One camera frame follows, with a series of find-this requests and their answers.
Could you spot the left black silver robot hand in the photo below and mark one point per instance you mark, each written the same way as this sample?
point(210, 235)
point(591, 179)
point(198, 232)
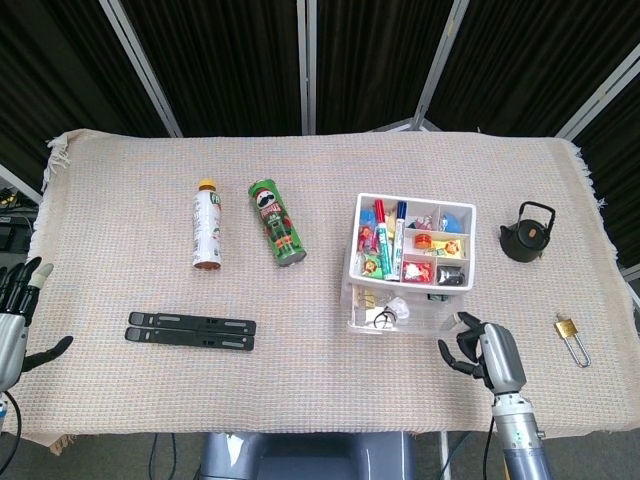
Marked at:
point(12, 340)

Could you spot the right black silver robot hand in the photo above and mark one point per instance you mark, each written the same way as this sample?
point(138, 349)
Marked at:
point(502, 357)

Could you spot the clear plastic drawer with clips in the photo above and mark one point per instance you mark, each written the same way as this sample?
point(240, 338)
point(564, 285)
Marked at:
point(425, 316)

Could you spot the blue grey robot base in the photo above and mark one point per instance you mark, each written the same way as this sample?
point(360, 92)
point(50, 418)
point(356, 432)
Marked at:
point(310, 457)

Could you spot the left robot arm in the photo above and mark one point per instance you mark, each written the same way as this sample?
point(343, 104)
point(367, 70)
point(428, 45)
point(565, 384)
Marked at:
point(2, 407)

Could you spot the white storage organizer box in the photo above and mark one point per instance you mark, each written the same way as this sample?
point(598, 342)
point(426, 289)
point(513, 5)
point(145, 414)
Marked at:
point(356, 235)

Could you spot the brass padlock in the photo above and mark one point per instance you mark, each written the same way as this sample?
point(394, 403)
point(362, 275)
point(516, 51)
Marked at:
point(566, 328)

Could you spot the small dark green packet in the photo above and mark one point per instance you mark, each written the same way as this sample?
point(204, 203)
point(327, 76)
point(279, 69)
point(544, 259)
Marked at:
point(436, 297)

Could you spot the white crumpled small object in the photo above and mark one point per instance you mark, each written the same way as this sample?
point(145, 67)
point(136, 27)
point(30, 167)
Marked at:
point(400, 307)

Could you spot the dark background equipment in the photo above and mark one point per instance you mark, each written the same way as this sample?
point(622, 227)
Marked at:
point(15, 225)

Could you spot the black teapot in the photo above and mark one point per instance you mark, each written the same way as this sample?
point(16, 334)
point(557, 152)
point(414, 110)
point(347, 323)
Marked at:
point(525, 242)

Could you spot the red white snack packet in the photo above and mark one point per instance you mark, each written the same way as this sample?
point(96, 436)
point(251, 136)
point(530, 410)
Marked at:
point(417, 271)

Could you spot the yellow red snack packet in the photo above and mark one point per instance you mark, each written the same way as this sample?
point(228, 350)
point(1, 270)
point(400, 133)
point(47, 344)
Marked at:
point(450, 248)

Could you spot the orange round tape roll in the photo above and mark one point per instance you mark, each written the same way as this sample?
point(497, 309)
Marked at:
point(423, 242)

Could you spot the blue plastic object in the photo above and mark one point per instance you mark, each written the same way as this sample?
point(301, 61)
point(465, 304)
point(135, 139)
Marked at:
point(452, 222)

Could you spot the gold black binder clips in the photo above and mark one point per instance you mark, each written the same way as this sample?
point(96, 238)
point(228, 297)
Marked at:
point(369, 297)

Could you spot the small colourful clips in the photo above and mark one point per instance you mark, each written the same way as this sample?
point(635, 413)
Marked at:
point(421, 222)

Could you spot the blue cap white marker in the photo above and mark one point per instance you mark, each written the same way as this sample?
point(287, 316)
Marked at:
point(401, 235)

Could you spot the red cap green marker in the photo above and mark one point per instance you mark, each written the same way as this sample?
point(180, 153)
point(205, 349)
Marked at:
point(386, 245)

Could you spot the black folding laptop stand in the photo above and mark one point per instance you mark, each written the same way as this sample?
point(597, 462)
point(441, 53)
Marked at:
point(190, 331)

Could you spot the beige woven tablecloth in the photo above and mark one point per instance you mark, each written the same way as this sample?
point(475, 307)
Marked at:
point(300, 390)

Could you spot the white bottle yellow cap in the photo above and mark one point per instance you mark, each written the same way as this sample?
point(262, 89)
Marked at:
point(207, 230)

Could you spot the green Pringles can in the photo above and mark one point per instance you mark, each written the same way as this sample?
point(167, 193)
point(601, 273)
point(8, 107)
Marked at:
point(275, 225)

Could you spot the black folding partition screen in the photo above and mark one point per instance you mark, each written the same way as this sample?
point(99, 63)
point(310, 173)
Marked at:
point(235, 65)

